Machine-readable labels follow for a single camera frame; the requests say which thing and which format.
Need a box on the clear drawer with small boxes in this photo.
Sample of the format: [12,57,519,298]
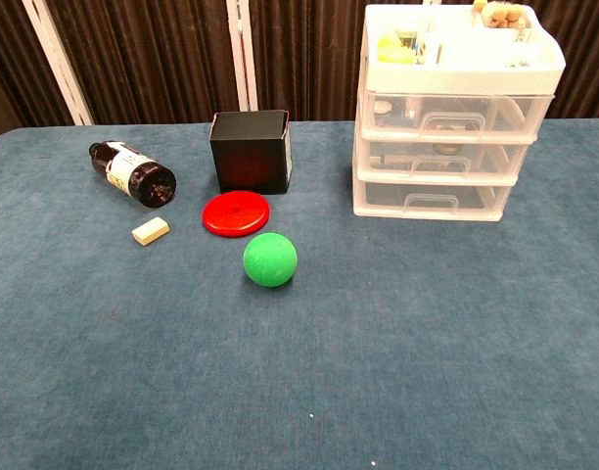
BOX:
[359,136,533,179]

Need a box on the white plastic drawer unit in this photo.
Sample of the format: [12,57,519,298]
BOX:
[351,3,567,223]

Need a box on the clear drawer with dark contents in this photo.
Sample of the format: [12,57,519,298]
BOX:
[354,176,516,219]

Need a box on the clear drawer with white bowl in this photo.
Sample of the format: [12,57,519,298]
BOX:
[365,90,555,135]

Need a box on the green ball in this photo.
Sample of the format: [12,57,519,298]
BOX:
[243,231,299,289]

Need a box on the red round disc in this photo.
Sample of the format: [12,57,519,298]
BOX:
[202,191,272,240]

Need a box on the black cardboard box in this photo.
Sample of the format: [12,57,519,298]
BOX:
[208,110,294,196]

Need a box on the blue velvet tablecloth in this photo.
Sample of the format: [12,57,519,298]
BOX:
[0,117,599,470]

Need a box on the cream white eraser block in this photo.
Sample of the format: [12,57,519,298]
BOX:
[131,216,171,248]

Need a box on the brown glass bottle white label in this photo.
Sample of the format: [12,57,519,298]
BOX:
[87,140,178,211]

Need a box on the yellow rubber duck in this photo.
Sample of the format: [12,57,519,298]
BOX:
[376,34,414,64]

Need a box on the small white box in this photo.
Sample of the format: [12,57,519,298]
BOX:
[416,36,441,66]

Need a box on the dark brown curtain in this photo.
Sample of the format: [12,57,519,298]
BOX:
[0,0,599,141]

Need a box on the beige plush toy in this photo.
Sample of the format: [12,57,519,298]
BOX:
[471,0,526,29]

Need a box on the upright white frame post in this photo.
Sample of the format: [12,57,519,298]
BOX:
[225,0,259,113]

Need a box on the slanted white frame post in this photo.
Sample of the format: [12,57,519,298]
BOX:
[23,0,95,126]

